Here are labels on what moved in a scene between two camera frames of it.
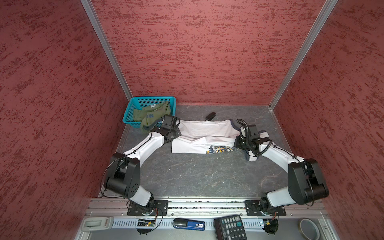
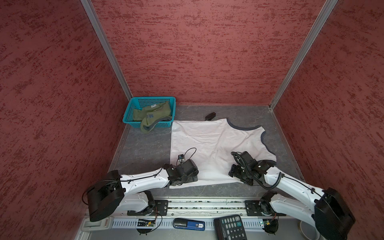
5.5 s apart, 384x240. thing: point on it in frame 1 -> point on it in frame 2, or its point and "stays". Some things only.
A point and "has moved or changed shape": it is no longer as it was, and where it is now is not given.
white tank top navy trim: x=207 y=136 has moved or changed shape
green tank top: x=149 y=115 stays
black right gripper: x=237 y=143 -> x=236 y=174
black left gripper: x=177 y=132 -> x=190 y=179
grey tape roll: x=308 y=229 stays
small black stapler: x=210 y=117 stays
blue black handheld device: x=187 y=224 stays
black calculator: x=230 y=227 stays
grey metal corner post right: x=328 y=8 stays
